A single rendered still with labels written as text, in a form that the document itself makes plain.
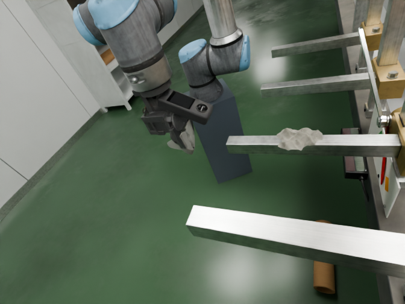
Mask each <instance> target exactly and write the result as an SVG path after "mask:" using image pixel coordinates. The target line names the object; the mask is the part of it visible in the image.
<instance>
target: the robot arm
mask: <svg viewBox="0 0 405 304"><path fill-rule="evenodd" d="M202 1H203V4H204V8H205V11H206V15H207V18H208V21H209V25H210V29H211V32H212V37H211V39H210V43H209V44H207V42H206V40H204V39H199V40H196V41H193V42H190V43H188V44H187V45H186V46H184V47H183V48H181V49H180V51H179V53H178V56H179V59H180V63H181V65H182V68H183V71H184V73H185V76H186V78H187V82H188V84H189V87H190V96H188V95H185V94H183V93H181V92H178V91H176V90H173V89H170V88H169V87H170V86H171V84H172V81H171V79H170V78H171V76H172V69H171V67H170V65H169V62H168V60H167V58H166V55H165V53H164V50H163V48H162V45H161V43H160V41H159V38H158V36H157V34H158V33H159V32H160V31H161V30H162V29H163V28H164V27H165V26H166V25H167V24H168V23H170V22H171V21H172V20H173V18H174V16H175V14H176V11H177V0H86V2H85V3H83V4H78V5H77V7H75V8H74V11H73V19H74V24H75V26H76V28H77V30H78V32H79V33H80V34H81V36H82V37H83V38H84V39H85V40H86V41H87V42H89V43H90V44H92V45H95V46H100V45H108V46H109V48H110V50H111V51H112V53H113V55H114V57H115V59H116V60H117V62H118V64H119V66H120V67H121V69H122V71H123V73H124V75H125V76H126V78H127V80H128V82H129V84H130V85H131V87H132V89H133V90H132V93H133V94H134V96H135V97H136V96H140V97H141V99H142V101H143V102H144V104H145V107H146V108H144V109H145V111H143V115H142V117H141V119H142V121H143V122H144V124H145V126H146V127H147V129H148V131H149V132H150V134H151V135H165V134H166V133H170V134H169V135H170V137H171V139H172V140H170V141H169V142H168V143H167V145H168V146H169V147H170V148H174V149H178V150H183V151H184V152H185V153H187V154H193V152H194V149H195V135H194V127H193V121H195V122H197V123H199V124H202V125H206V124H207V122H208V120H209V118H210V116H211V114H212V111H213V105H211V104H209V103H210V102H212V101H214V100H216V99H218V98H219V97H220V96H221V95H222V93H223V91H224V90H223V87H222V84H221V83H220V82H219V80H218V79H217V78H216V76H217V75H224V74H230V73H234V72H240V71H244V70H247V69H248V68H249V66H250V39H249V36H248V35H244V36H243V32H242V30H241V29H240V28H238V27H237V26H236V20H235V16H234V11H233V5H232V1H231V0H202ZM144 109H143V110H144ZM147 113H148V114H147ZM146 114H147V115H146Z"/></svg>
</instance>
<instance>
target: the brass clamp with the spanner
mask: <svg viewBox="0 0 405 304"><path fill-rule="evenodd" d="M401 109H402V107H399V108H397V109H395V110H394V111H393V112H391V114H390V115H391V117H392V123H391V126H390V127H389V132H388V134H389V135H393V134H398V137H399V139H400V142H401V148H400V152H399V153H398V157H396V158H395V159H396V161H397V165H398V169H399V172H400V176H405V127H404V125H403V123H402V120H401V117H400V112H401Z"/></svg>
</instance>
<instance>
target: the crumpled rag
mask: <svg viewBox="0 0 405 304"><path fill-rule="evenodd" d="M277 138H279V139H280V140H282V142H280V143H279V144H278V147H280V148H282V149H287V151H288V150H302V149H303V147H305V146H307V145H308V146H311V145H313V144H315V143H316V142H317V141H321V140H322V133H321V132H320V131H319V130H311V129H309V128H302V129H301V130H292V129H291V128H286V129H283V130H282V131H281V132H280V133H279V134H277Z"/></svg>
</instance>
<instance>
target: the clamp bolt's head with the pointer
mask: <svg viewBox="0 0 405 304"><path fill-rule="evenodd" d="M387 119H388V121H387V126H386V130H385V134H386V135H388V132H389V127H390V126H391V123H392V117H391V115H388V116H387ZM379 125H380V117H377V126H379ZM385 161H386V158H385V157H383V160H382V166H381V185H382V184H383V179H384V172H385Z"/></svg>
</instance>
